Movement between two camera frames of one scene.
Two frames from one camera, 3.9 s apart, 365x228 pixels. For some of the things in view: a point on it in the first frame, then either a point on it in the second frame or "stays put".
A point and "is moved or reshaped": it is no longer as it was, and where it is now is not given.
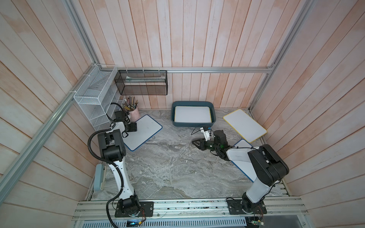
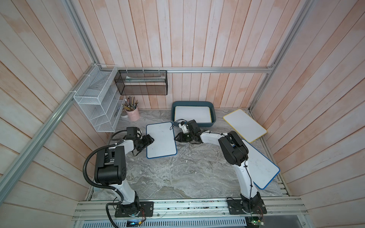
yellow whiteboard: [192, 114] stays put
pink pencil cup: [134, 115] stays put
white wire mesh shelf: [97, 90] stays put
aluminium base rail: [192, 209] stays put
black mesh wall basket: [142, 82] stays put
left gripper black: [133, 127] → [148, 141]
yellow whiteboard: [248, 128] stays put
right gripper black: [202, 144] → [180, 136]
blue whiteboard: [147, 127] is moved or reshaped
